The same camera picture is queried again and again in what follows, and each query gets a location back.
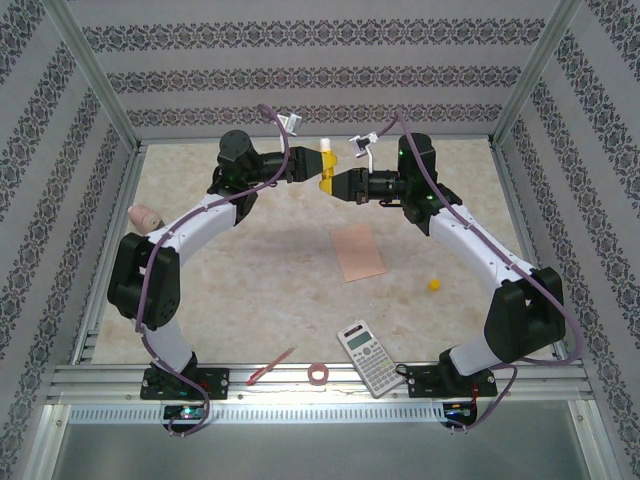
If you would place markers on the aluminium frame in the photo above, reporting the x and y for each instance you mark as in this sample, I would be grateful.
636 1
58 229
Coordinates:
100 377

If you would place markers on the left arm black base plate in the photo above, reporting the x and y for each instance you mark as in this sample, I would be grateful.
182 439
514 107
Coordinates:
217 382

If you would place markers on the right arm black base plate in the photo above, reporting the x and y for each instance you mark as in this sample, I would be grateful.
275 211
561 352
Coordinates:
425 382

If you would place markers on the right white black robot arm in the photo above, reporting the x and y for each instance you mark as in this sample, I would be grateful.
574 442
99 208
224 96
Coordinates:
465 240

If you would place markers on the pink tape roll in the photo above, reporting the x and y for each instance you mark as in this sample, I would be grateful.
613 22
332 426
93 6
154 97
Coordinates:
317 374

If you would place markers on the yellow glue stick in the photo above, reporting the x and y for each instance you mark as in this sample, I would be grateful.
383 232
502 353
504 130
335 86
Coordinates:
326 186

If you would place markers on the pink pencil sharpener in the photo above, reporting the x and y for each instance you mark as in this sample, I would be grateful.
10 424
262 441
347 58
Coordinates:
142 217

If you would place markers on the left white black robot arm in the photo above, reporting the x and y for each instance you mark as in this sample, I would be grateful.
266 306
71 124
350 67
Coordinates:
200 225

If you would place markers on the yellow glue stick cap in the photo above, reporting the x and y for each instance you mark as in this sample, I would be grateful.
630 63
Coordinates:
434 285

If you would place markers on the grey metal panel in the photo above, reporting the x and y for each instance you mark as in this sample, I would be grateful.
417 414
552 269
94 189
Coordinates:
320 455

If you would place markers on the white calculator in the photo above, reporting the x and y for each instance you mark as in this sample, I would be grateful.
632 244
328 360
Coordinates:
370 357

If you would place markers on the red pen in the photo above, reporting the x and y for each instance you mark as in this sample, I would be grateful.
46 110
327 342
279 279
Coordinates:
270 367

